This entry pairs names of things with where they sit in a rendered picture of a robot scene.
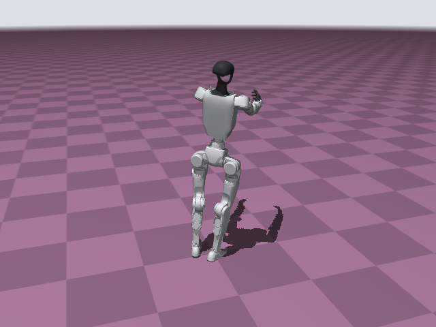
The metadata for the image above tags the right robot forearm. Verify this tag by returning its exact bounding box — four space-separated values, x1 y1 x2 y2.
253 100 262 114

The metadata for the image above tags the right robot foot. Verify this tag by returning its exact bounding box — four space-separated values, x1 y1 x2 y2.
207 249 227 262

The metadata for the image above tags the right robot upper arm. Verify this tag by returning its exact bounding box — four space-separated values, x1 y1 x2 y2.
234 95 255 116

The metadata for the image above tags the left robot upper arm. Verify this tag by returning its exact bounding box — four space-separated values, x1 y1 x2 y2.
194 87 206 102

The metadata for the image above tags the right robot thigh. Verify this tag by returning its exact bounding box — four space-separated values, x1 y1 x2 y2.
214 155 241 217

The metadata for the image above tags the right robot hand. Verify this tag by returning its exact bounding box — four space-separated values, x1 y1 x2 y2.
252 89 261 102

